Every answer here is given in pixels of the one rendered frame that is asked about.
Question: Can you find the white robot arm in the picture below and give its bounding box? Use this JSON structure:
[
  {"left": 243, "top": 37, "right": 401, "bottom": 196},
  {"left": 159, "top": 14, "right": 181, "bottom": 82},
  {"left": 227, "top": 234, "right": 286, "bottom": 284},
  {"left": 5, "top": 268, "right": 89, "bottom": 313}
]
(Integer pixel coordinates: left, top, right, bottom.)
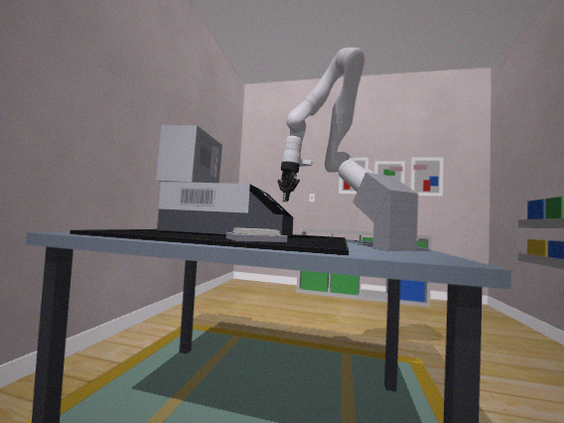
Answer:
[{"left": 282, "top": 48, "right": 373, "bottom": 192}]

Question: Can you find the white real-time pcr machine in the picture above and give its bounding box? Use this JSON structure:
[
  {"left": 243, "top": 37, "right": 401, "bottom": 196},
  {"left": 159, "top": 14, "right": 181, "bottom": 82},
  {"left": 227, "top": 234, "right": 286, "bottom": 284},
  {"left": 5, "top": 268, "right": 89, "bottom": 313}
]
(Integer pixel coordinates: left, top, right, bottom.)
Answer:
[{"left": 156, "top": 125, "right": 293, "bottom": 236}]

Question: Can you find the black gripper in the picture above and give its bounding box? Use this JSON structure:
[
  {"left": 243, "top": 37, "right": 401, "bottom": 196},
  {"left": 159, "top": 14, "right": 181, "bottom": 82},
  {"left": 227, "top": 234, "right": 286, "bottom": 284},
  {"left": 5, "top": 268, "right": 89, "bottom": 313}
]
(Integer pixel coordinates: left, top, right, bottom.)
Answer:
[{"left": 277, "top": 161, "right": 300, "bottom": 203}]

